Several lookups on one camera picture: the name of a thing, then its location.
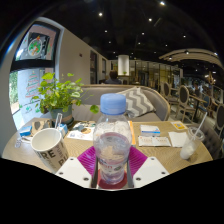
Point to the group of ceiling spotlights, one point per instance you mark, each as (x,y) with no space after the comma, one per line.
(162,3)

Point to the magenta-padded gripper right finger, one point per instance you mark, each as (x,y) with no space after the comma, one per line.
(148,170)

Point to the yellow card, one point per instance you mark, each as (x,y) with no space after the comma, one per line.
(179,125)

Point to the person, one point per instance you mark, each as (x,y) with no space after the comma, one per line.
(113,78)

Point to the grey white chevron cushion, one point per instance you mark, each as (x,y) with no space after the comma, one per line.
(138,101)

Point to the colourful picture leaflet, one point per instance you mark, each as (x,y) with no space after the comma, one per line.
(80,131)

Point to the dark-framed decorated window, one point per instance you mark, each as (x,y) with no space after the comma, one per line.
(35,46)

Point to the grey curved sofa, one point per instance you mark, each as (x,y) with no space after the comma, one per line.
(100,91)

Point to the group of grey-backed chairs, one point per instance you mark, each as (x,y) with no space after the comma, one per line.
(183,96)

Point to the white printed mug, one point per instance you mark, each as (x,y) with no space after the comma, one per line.
(50,153)

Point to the orange and white box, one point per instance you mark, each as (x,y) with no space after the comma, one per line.
(132,133)

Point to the clear glass tube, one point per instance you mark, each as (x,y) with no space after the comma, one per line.
(58,120)

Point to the grey tufted chair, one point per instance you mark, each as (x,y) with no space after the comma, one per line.
(213,136)

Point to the blue and white box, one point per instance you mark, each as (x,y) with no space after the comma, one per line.
(25,130)

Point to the white paper napkin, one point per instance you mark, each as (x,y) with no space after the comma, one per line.
(178,138)

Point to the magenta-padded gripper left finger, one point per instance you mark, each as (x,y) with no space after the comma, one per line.
(73,170)

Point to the green potted plant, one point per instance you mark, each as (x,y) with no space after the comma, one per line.
(60,95)

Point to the small clear case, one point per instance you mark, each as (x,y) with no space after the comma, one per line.
(18,143)

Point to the clear blue-capped water bottle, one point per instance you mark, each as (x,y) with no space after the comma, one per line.
(112,143)

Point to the small white blue-topped box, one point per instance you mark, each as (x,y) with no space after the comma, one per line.
(150,129)

